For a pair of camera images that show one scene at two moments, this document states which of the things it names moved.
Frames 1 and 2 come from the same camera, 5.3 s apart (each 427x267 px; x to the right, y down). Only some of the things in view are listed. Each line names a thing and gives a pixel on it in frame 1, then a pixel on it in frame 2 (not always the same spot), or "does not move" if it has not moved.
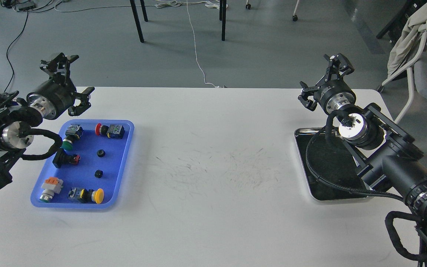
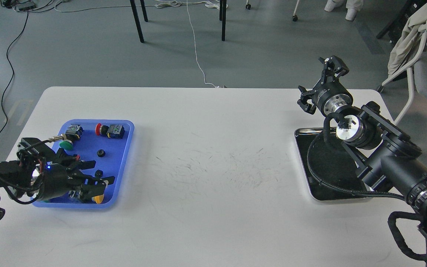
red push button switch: (113, 131) does not move
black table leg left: (135, 15) does not move
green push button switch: (74, 132) does not move
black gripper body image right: (334, 95) does not move
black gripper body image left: (52, 98) to (57, 178)
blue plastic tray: (85, 172) does not move
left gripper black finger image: (62, 62) to (73, 162)
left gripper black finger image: (84, 97) to (91, 186)
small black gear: (101, 153) does not move
